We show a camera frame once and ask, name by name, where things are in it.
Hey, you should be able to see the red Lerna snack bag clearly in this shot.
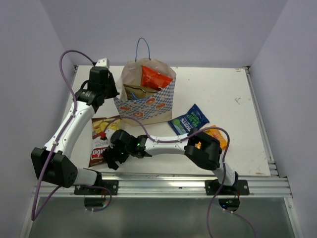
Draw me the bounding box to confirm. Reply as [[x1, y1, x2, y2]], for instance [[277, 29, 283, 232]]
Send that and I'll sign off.
[[141, 65, 173, 91]]

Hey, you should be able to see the aluminium mounting rail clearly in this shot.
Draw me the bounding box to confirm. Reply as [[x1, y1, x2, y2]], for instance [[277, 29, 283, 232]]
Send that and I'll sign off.
[[32, 173, 290, 198]]

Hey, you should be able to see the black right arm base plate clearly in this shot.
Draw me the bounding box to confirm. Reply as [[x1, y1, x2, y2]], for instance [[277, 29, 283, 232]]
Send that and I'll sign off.
[[205, 179, 250, 196]]

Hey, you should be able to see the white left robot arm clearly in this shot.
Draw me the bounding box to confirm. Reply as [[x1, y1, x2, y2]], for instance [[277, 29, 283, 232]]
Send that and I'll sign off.
[[31, 66, 119, 195]]

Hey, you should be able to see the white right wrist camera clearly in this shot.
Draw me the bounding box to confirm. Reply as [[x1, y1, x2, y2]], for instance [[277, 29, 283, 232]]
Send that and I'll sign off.
[[100, 129, 114, 141]]

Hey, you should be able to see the blue checkered paper bag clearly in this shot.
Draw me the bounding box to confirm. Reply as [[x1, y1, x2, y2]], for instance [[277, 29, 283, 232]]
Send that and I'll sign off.
[[113, 37, 177, 127]]

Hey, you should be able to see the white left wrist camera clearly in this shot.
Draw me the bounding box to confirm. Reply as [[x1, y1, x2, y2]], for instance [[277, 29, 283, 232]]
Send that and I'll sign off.
[[95, 58, 109, 69]]

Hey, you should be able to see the blue Burts snack bag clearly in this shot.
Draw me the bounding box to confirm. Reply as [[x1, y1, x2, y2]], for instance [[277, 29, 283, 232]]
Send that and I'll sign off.
[[168, 104, 210, 135]]

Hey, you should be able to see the light blue cassava chips bag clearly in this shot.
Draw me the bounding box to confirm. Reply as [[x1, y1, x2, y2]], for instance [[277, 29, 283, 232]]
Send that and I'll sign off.
[[123, 84, 158, 100]]

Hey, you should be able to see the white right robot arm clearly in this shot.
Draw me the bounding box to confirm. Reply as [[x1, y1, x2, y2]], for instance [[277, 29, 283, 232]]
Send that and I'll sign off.
[[102, 128, 238, 195]]

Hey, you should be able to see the yellow snack bag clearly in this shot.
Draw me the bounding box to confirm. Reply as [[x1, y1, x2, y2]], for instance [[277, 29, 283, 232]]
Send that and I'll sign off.
[[197, 129, 228, 151]]

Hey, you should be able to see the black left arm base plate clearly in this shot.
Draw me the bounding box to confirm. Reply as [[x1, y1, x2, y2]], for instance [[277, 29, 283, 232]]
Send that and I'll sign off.
[[74, 179, 119, 195]]

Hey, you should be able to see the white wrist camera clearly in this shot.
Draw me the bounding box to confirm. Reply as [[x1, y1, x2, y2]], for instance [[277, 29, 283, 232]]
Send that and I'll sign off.
[[95, 58, 109, 69], [100, 129, 114, 141]]

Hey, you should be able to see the Chuba cassava chips bag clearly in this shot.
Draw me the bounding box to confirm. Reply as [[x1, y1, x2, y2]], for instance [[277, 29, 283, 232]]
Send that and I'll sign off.
[[89, 117, 121, 167]]

